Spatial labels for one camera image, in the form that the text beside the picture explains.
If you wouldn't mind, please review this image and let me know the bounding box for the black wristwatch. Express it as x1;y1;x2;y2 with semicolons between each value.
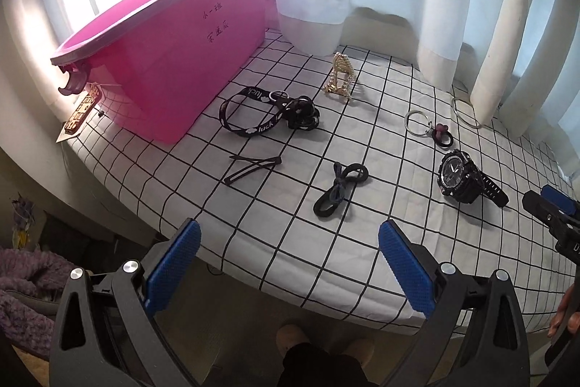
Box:
437;150;510;207

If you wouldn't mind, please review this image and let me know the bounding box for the person's leg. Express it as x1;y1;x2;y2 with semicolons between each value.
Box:
276;324;377;387

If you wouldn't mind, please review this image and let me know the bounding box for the pink plastic storage bin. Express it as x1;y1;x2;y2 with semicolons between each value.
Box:
50;0;277;144

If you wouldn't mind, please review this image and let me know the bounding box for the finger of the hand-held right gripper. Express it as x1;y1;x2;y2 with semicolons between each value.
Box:
521;190;580;234
541;184;580;218

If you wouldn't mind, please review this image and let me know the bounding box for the pearl hair claw clip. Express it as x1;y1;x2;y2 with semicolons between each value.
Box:
323;52;356;103

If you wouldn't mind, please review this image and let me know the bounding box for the purple fuzzy blanket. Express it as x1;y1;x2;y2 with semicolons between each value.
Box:
0;248;84;359

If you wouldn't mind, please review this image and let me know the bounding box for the plain silver bangle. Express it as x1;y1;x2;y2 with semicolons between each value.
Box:
452;97;485;130

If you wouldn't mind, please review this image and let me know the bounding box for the dark red hair tie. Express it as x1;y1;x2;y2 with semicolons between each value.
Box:
432;123;453;149

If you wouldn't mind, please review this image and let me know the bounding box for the black hair clip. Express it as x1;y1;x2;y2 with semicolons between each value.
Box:
223;162;273;186

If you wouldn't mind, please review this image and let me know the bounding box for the person's right hand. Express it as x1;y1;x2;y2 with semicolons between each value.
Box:
548;273;580;339

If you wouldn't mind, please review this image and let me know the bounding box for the black printed lanyard strap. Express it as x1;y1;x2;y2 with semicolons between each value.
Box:
220;85;322;137

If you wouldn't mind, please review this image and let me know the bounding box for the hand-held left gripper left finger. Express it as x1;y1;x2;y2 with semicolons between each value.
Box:
49;218;201;387

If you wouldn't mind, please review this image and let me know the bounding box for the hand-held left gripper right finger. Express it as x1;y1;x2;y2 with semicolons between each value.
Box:
377;219;531;387

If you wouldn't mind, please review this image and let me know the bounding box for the black bow hair tie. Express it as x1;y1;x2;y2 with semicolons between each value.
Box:
314;161;369;220

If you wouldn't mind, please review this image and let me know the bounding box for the silver bangle with beads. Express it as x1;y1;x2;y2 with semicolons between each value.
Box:
405;110;438;138

